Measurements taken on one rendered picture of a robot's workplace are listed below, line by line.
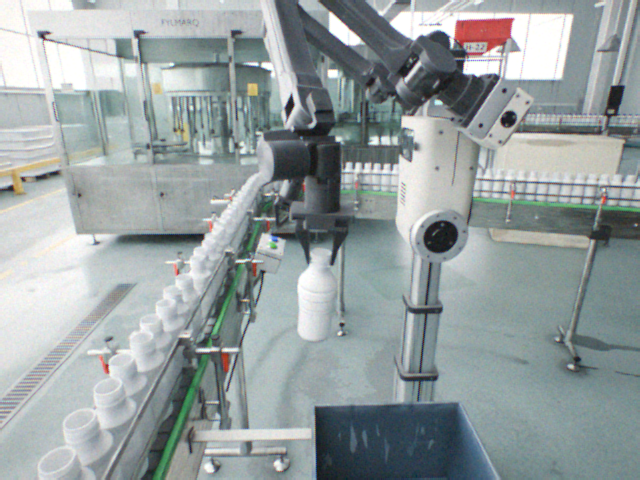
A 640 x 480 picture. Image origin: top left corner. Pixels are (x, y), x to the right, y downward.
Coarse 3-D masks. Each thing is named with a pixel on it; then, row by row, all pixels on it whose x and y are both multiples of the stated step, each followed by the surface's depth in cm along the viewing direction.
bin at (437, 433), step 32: (320, 416) 80; (352, 416) 81; (384, 416) 81; (416, 416) 81; (448, 416) 81; (192, 448) 74; (320, 448) 83; (352, 448) 84; (384, 448) 84; (416, 448) 84; (448, 448) 85; (480, 448) 70
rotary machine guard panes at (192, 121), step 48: (48, 48) 369; (96, 48) 371; (144, 48) 372; (192, 48) 374; (240, 48) 375; (96, 96) 385; (192, 96) 388; (240, 96) 390; (96, 144) 401; (144, 144) 402; (192, 144) 404; (240, 144) 405
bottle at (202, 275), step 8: (192, 256) 99; (200, 256) 100; (192, 264) 97; (200, 264) 97; (192, 272) 98; (200, 272) 98; (208, 272) 99; (200, 280) 97; (208, 280) 99; (200, 288) 98; (208, 296) 100; (208, 304) 101
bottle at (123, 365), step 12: (120, 360) 61; (132, 360) 59; (120, 372) 58; (132, 372) 59; (132, 384) 59; (144, 384) 61; (132, 396) 59; (144, 396) 61; (144, 420) 61; (144, 432) 62
